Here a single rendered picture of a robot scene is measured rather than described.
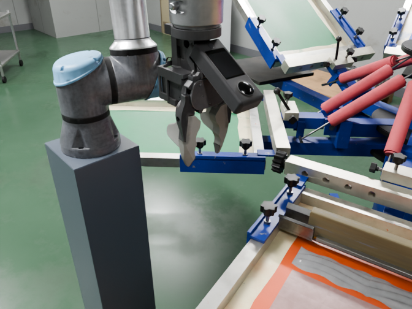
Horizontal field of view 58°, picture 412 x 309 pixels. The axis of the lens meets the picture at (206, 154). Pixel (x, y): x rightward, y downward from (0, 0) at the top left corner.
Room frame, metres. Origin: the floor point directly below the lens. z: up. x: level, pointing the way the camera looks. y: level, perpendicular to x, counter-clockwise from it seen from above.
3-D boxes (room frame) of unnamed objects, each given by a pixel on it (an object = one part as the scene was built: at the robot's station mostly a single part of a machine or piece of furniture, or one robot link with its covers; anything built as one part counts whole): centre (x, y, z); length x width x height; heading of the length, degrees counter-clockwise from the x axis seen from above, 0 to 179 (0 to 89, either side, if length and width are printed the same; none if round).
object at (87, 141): (0.86, 0.30, 1.25); 0.15 x 0.15 x 0.10
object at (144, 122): (1.43, 0.02, 1.05); 1.08 x 0.61 x 0.23; 87
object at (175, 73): (0.55, 0.02, 1.50); 0.09 x 0.08 x 0.12; 42
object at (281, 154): (1.07, -0.26, 1.02); 0.07 x 0.06 x 0.07; 147
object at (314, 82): (4.31, -1.56, 0.16); 1.12 x 0.78 x 0.32; 42
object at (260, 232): (0.85, -0.21, 0.98); 0.30 x 0.05 x 0.07; 147
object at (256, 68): (1.98, -0.58, 0.91); 1.34 x 0.41 x 0.08; 27
